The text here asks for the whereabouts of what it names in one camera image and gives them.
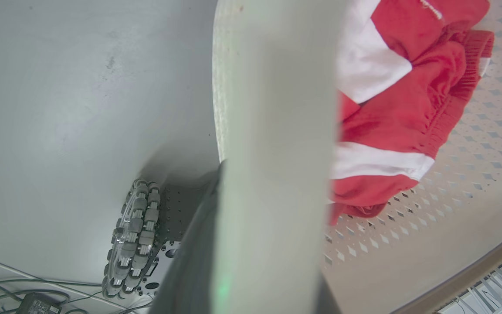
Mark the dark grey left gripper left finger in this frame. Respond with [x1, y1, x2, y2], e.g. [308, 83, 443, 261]
[149, 160, 225, 314]

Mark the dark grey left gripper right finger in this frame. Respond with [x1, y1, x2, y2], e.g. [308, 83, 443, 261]
[315, 274, 344, 314]

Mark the white perforated plastic laundry basket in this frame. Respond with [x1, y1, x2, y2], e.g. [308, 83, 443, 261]
[211, 0, 502, 314]

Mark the grey omni wheel with rollers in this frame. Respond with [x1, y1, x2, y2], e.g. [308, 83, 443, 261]
[102, 177, 163, 300]

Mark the black power adapter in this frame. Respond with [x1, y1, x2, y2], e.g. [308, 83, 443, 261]
[15, 293, 63, 314]

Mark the red and white garment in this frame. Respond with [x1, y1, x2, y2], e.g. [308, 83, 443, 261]
[326, 0, 495, 226]

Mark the white wire rack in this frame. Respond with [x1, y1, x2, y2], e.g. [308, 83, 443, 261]
[434, 244, 502, 314]

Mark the thin white cable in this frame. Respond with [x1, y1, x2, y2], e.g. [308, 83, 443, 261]
[0, 252, 103, 288]

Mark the thin grey cable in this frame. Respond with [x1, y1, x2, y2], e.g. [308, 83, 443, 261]
[0, 276, 103, 314]

